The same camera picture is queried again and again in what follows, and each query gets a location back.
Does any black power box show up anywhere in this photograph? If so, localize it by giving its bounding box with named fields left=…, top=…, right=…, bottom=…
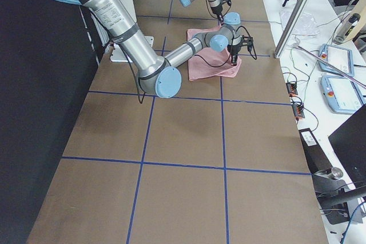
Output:
left=299, top=128, right=332, bottom=174

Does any near orange connector block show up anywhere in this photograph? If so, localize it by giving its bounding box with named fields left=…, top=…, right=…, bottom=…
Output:
left=290, top=97, right=305, bottom=121

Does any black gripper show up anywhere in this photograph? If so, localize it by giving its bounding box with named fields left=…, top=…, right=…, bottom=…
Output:
left=228, top=38, right=241, bottom=65
left=210, top=0, right=231, bottom=25

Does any white reacher grabber stick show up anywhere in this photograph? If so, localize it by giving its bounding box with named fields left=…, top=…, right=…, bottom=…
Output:
left=292, top=42, right=365, bottom=88

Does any pink Snoopy shirt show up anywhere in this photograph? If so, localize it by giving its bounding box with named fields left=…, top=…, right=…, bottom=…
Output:
left=186, top=25, right=242, bottom=81

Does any black monitor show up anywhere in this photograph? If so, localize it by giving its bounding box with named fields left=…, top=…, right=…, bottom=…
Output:
left=328, top=105, right=365, bottom=182

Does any aluminium frame post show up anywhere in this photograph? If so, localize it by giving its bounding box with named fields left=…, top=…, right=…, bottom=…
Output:
left=273, top=0, right=309, bottom=58

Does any blue teach pendant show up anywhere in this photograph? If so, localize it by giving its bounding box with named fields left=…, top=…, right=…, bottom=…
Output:
left=320, top=75, right=365, bottom=114
left=319, top=44, right=354, bottom=76

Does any orange connector block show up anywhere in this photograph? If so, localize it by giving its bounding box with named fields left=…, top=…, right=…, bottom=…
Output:
left=286, top=81, right=298, bottom=97
left=290, top=97, right=305, bottom=121

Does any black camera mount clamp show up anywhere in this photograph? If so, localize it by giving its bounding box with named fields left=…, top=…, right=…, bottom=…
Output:
left=312, top=169, right=365, bottom=225

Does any grey water bottle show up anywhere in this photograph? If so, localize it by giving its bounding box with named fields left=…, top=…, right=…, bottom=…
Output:
left=333, top=13, right=361, bottom=44

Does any far blue teach pendant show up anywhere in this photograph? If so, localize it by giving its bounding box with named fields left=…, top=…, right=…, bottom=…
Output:
left=319, top=44, right=354, bottom=76

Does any near blue teach pendant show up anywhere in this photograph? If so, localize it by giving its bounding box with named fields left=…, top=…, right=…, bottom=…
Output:
left=320, top=75, right=365, bottom=114

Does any clear plastic bag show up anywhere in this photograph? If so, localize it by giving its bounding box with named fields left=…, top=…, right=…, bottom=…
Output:
left=279, top=9, right=320, bottom=36

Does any far orange connector block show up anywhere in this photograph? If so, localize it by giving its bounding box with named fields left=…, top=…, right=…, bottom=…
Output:
left=286, top=81, right=298, bottom=97

